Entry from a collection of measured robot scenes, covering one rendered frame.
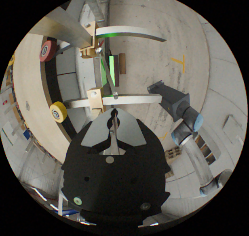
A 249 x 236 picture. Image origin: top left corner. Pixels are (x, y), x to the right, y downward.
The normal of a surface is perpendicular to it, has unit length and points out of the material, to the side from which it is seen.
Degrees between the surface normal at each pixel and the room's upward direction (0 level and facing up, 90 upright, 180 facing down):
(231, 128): 90
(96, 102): 0
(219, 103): 90
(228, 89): 90
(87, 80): 0
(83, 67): 0
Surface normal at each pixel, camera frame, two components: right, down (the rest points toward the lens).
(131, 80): 0.05, 0.52
